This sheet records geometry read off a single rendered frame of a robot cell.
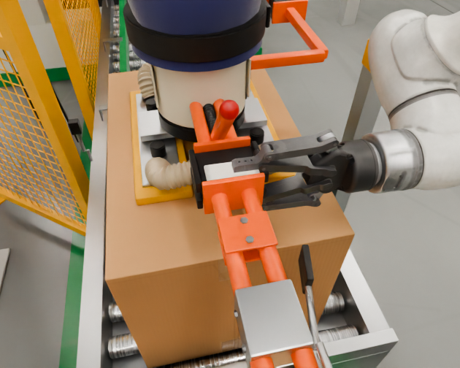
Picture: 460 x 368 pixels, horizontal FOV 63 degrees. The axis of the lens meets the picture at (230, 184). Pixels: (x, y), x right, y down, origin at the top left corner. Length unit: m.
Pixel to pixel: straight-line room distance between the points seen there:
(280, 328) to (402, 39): 0.45
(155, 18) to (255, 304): 0.39
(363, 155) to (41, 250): 1.63
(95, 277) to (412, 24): 0.87
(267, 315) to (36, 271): 1.56
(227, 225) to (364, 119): 0.80
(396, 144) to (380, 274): 1.27
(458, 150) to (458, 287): 1.35
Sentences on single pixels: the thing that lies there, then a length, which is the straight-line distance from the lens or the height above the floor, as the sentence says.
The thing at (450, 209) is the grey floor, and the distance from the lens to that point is 2.18.
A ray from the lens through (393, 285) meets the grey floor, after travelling 1.78.
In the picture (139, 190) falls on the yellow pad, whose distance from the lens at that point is 0.67.
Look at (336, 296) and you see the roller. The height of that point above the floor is 0.55.
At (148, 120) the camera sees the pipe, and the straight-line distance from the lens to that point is 0.76.
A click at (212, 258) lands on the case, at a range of 0.59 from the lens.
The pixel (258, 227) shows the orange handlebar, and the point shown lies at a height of 1.09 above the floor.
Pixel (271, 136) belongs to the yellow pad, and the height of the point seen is 0.97.
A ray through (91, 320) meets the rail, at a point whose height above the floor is 0.59.
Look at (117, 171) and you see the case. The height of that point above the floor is 0.95.
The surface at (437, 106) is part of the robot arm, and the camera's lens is 0.61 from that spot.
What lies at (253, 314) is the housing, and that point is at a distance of 0.39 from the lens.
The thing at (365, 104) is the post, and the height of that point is 0.84.
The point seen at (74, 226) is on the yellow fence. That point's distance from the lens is 1.77.
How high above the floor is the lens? 1.45
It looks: 46 degrees down
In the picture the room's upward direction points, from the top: straight up
